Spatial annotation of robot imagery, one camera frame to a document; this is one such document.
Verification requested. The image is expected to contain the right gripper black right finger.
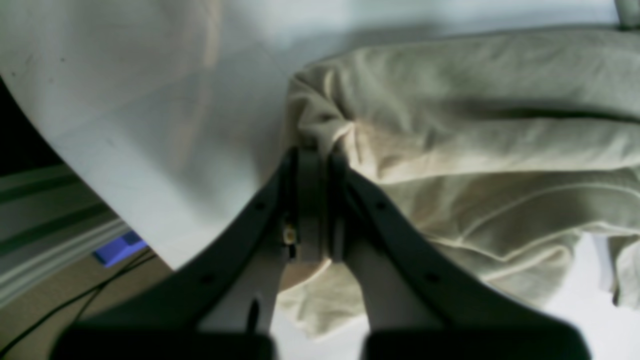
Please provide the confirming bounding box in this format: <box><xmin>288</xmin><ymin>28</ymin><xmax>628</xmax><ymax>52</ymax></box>
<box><xmin>327</xmin><ymin>153</ymin><xmax>592</xmax><ymax>360</ymax></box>

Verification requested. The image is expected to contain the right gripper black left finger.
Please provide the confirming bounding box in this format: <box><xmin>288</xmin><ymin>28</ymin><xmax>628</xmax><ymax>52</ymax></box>
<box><xmin>50</xmin><ymin>148</ymin><xmax>325</xmax><ymax>360</ymax></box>

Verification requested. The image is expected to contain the beige grey t-shirt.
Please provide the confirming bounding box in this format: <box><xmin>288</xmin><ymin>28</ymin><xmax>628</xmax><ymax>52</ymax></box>
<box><xmin>283</xmin><ymin>28</ymin><xmax>640</xmax><ymax>312</ymax></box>

